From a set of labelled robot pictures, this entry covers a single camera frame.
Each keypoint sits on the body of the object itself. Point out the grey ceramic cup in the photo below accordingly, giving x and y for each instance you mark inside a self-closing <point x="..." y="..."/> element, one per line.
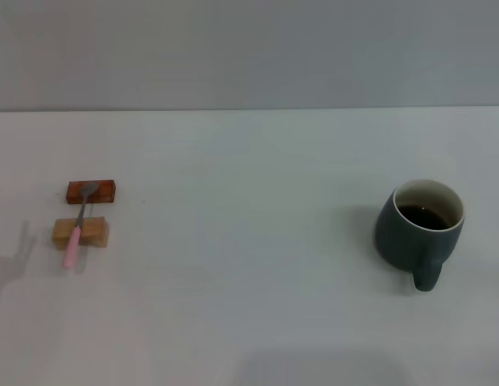
<point x="398" y="245"/>

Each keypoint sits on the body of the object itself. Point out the red-brown wooden block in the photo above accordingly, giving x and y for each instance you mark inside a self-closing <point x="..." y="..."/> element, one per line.
<point x="104" y="191"/>

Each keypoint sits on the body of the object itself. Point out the light wooden block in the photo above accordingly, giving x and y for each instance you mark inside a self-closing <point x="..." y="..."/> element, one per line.
<point x="96" y="229"/>

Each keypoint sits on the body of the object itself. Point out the dark coffee liquid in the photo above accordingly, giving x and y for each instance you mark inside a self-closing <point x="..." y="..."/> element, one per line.
<point x="422" y="217"/>

